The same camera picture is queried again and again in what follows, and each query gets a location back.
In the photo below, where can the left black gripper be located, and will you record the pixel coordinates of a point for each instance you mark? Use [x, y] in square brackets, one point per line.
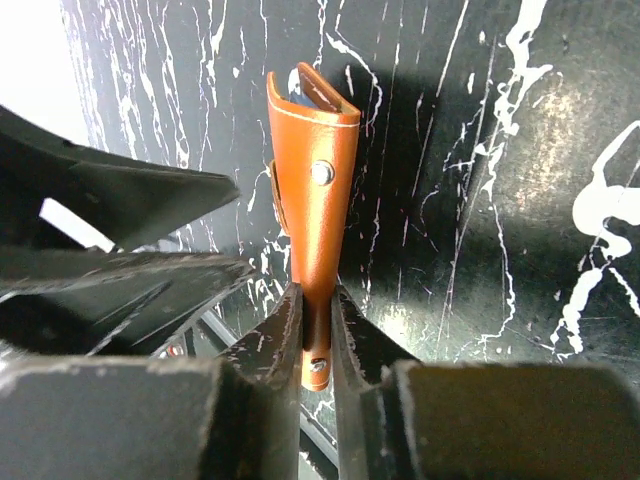
[89, 259]

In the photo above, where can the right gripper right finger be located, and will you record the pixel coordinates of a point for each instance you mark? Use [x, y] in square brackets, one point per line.
[400, 418]

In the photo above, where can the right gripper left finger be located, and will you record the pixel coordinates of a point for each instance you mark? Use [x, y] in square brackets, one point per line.
[234, 416]

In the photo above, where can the brown leather card holder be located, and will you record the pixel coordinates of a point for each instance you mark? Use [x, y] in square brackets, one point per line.
[314, 132]

